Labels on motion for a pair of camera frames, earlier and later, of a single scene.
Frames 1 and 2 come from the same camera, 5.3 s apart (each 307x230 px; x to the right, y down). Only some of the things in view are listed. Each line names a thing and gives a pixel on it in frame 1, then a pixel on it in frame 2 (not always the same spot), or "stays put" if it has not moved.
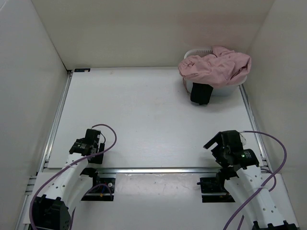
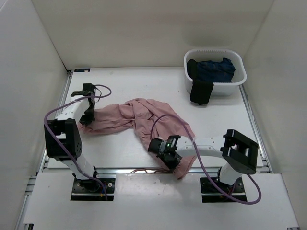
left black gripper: x=97 y=159 to x=88 y=120
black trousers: x=201 y=93 stays put
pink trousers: x=224 y=68 to x=151 y=118
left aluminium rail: x=50 y=143 stays put
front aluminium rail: x=159 y=170 stays put
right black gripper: x=217 y=139 to x=171 y=165
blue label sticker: x=87 y=70 stays put
